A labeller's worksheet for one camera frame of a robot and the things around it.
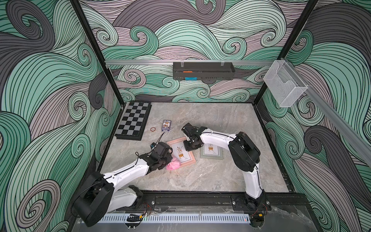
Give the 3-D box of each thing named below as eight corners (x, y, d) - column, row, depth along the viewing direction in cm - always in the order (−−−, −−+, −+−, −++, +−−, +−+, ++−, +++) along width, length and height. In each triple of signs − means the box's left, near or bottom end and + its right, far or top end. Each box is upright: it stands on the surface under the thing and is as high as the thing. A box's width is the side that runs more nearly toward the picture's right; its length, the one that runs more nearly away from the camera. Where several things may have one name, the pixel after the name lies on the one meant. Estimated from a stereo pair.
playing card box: (162, 131, 105) (161, 129, 103) (163, 121, 111) (162, 119, 109) (170, 131, 105) (170, 129, 103) (171, 121, 111) (171, 119, 109)
